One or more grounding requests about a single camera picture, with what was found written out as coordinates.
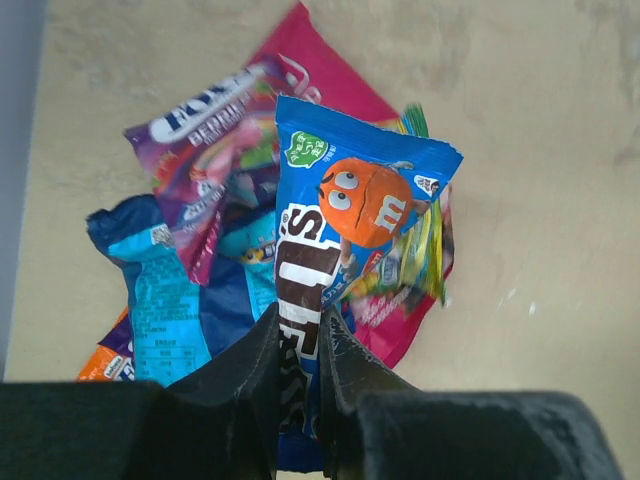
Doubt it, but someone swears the green Fox's candy bag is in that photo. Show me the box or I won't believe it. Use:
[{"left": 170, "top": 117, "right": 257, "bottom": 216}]
[{"left": 344, "top": 102, "right": 449, "bottom": 309}]

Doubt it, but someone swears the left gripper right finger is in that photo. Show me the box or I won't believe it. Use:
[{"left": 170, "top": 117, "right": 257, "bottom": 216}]
[{"left": 319, "top": 309, "right": 623, "bottom": 479}]

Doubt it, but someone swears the red Real crisps bag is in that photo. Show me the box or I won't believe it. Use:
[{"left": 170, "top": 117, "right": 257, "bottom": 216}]
[{"left": 244, "top": 0, "right": 456, "bottom": 371}]

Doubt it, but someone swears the purple chocolate bar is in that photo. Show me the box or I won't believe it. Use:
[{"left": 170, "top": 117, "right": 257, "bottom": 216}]
[{"left": 98, "top": 315, "right": 134, "bottom": 358}]

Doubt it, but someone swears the blue M&M's packet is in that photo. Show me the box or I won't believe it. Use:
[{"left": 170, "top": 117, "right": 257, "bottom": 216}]
[{"left": 274, "top": 96, "right": 462, "bottom": 473}]

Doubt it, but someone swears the orange snack bag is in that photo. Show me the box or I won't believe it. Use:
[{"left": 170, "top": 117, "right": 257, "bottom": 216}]
[{"left": 76, "top": 308, "right": 135, "bottom": 381}]

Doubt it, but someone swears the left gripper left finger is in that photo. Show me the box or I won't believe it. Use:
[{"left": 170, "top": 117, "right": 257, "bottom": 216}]
[{"left": 1, "top": 306, "right": 280, "bottom": 479}]

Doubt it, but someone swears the purple Skittles packet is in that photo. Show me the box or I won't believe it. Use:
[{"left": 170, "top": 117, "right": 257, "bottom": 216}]
[{"left": 123, "top": 60, "right": 290, "bottom": 285}]

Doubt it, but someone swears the teal snack packet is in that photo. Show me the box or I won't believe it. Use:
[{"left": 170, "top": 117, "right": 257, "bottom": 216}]
[{"left": 87, "top": 194, "right": 276, "bottom": 386}]

